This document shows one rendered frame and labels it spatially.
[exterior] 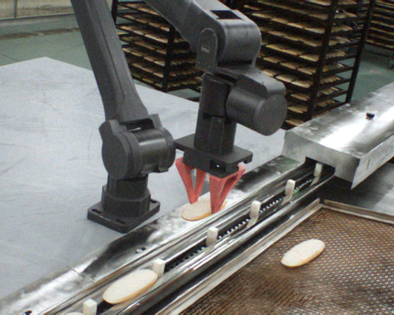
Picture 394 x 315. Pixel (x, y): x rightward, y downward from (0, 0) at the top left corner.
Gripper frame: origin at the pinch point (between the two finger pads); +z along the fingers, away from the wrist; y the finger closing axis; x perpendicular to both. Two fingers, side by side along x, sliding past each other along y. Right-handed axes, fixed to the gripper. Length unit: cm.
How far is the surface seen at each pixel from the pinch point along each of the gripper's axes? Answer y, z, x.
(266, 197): -3.0, 8.8, 26.7
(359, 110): -6, 1, 79
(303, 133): -7.4, 1.6, 48.0
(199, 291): 9.0, 5.2, -12.4
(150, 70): -198, 57, 224
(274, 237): 8.8, 5.1, 7.8
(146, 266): -2.9, 8.9, -8.7
